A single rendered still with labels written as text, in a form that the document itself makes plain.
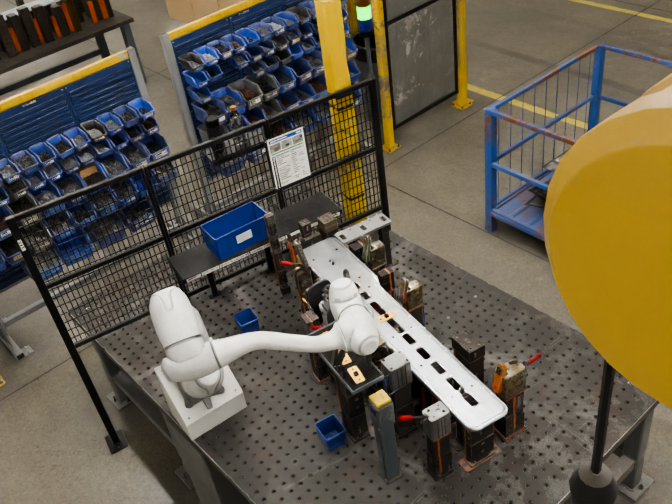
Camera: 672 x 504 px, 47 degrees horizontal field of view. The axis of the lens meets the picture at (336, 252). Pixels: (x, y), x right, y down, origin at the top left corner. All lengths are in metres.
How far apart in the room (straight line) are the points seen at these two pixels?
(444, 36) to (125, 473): 4.20
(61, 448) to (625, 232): 4.46
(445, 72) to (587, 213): 6.42
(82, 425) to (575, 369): 2.76
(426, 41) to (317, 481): 4.15
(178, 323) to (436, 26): 4.40
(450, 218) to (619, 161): 5.28
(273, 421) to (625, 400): 1.49
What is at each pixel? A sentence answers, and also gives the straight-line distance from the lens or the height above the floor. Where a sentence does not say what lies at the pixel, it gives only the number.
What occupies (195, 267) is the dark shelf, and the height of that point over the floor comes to 1.03.
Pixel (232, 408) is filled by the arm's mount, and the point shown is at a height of 0.74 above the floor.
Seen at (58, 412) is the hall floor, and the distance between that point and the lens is 4.88.
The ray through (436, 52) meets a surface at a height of 0.60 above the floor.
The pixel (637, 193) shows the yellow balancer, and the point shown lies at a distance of 0.30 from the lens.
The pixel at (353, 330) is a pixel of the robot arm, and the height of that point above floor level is 1.57.
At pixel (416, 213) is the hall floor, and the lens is 5.65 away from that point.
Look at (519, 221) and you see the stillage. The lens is 5.21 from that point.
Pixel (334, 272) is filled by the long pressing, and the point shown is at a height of 1.00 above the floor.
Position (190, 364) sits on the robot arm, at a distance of 2.59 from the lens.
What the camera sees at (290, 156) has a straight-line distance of 3.94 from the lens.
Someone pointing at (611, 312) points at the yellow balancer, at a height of 3.05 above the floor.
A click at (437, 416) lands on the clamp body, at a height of 1.06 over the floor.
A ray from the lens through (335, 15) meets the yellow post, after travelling 3.85.
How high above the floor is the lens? 3.28
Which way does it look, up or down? 38 degrees down
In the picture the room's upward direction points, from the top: 9 degrees counter-clockwise
